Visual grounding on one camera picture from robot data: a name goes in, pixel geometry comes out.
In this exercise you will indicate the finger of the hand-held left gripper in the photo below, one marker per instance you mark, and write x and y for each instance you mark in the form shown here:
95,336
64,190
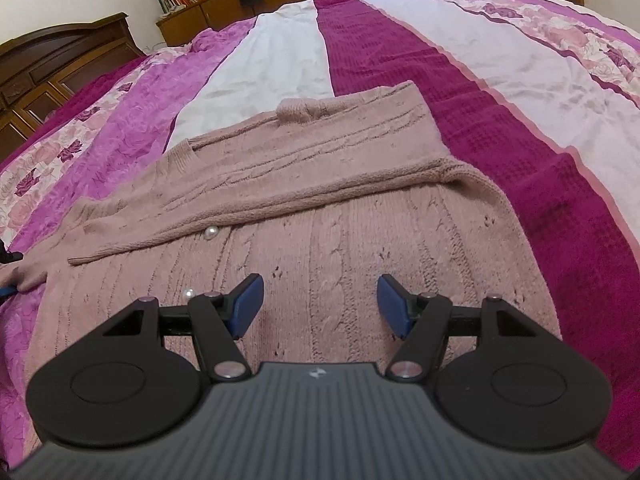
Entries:
6,293
5,253

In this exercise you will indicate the pink knit sweater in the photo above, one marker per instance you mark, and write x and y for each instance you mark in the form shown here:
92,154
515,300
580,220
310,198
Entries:
320,210

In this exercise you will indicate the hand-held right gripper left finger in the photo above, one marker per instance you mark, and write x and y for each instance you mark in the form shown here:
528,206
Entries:
247,305

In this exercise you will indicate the wooden headboard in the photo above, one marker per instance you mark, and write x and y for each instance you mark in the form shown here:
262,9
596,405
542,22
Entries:
50,70

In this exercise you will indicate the pink floral bedspread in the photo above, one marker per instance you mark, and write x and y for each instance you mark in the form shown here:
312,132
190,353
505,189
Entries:
500,85

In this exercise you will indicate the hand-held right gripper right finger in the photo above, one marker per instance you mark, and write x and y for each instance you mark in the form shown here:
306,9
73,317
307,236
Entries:
392,305

